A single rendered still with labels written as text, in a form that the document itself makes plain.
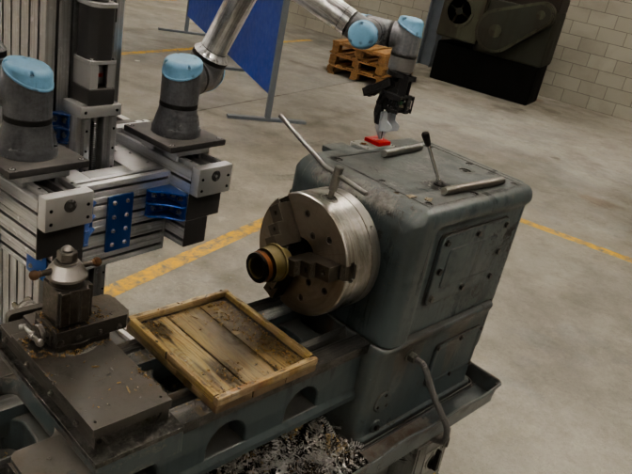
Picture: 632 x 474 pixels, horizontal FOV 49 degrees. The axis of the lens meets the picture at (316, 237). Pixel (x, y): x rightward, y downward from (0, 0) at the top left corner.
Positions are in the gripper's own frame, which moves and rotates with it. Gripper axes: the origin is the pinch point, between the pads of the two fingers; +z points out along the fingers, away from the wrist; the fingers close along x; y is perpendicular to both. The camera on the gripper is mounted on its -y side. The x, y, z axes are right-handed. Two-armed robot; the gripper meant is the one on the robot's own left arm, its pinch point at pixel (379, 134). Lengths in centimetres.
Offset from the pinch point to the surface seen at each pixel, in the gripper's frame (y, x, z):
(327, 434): 39, -43, 69
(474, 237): 43.2, -4.3, 14.5
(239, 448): 38, -76, 58
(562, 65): -357, 890, 76
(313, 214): 24, -50, 9
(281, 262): 26, -60, 18
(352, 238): 35, -47, 10
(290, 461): 39, -56, 72
